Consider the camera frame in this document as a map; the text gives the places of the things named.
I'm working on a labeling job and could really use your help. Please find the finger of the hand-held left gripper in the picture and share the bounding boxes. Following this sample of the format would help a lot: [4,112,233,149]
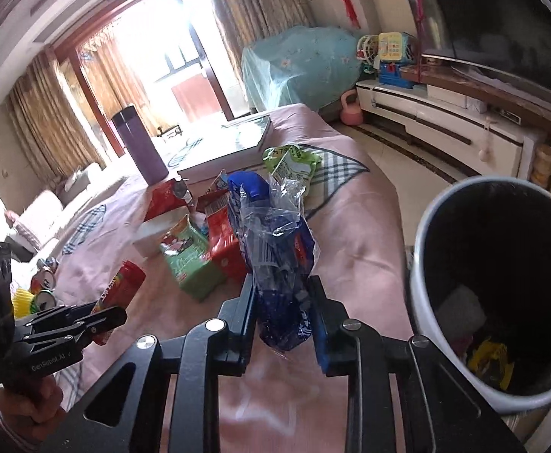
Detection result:
[21,308,128,346]
[14,304,99,328]

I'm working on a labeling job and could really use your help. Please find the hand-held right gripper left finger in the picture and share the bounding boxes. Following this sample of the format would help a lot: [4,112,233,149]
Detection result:
[61,274,257,453]

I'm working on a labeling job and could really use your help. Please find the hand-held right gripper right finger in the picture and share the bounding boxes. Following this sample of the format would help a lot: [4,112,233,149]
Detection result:
[306,274,526,453]

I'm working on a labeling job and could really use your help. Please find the red chip tube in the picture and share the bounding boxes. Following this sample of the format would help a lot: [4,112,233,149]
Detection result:
[91,260,146,345]

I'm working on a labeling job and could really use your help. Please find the blue snack bag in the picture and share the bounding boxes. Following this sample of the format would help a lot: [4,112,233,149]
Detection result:
[228,170,315,351]

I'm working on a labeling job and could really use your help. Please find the white bin with black liner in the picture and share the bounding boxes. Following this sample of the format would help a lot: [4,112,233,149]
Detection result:
[408,177,551,413]

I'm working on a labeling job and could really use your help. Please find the person's left hand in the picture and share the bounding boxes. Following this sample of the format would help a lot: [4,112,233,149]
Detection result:
[0,375,66,444]

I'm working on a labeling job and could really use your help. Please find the yellow ribbed cup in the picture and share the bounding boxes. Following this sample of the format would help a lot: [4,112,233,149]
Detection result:
[11,288,35,319]

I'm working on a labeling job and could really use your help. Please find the drink cans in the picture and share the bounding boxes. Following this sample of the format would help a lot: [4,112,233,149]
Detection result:
[30,257,60,312]

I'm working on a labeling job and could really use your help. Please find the green snack packet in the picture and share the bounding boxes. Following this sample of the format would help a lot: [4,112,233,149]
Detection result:
[159,214,229,300]

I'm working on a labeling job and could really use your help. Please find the white box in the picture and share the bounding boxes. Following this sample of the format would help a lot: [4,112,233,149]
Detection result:
[131,210,191,258]

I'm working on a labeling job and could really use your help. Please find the pale sofa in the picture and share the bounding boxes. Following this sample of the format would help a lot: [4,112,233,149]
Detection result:
[4,163,130,260]

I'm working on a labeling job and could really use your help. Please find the red and silver snack packet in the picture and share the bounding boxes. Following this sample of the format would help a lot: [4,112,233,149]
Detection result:
[146,179,196,220]

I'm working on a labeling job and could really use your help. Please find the green snack wrapper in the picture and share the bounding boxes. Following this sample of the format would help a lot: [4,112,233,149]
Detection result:
[262,145,323,194]

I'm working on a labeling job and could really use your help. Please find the purple thermos bottle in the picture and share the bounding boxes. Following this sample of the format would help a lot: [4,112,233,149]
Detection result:
[111,108,169,185]

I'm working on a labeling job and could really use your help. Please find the thick book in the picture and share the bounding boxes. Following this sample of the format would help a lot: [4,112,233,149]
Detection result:
[176,113,274,182]

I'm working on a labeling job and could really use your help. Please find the beige patterned curtain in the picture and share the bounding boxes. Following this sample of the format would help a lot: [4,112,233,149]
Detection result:
[6,49,106,180]
[195,0,323,119]

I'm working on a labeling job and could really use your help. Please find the wooden sliding door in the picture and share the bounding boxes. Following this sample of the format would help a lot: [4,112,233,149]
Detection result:
[51,0,239,152]

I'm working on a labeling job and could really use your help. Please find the pink kettlebell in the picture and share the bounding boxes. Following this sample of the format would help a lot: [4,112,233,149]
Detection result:
[340,89,364,126]

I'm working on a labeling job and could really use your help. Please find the white television cabinet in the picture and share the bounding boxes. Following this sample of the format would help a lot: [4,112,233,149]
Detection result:
[356,78,547,185]

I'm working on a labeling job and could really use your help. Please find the small hanging charm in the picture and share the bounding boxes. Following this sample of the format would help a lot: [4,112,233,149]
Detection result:
[477,118,492,159]

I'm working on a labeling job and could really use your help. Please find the teal floral cloth cover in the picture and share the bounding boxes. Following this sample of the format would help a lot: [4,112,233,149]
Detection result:
[242,26,366,111]

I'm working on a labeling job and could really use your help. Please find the blue toy cash register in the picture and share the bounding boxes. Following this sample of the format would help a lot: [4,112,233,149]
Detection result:
[379,59,415,89]

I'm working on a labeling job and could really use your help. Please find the cream round stacking toy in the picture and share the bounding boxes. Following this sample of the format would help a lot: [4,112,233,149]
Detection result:
[533,144,551,185]

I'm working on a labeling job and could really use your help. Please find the brown marble shelf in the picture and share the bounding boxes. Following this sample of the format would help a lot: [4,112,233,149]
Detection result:
[419,63,551,142]

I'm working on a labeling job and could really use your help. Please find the black television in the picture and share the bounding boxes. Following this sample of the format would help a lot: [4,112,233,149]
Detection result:
[393,0,551,86]

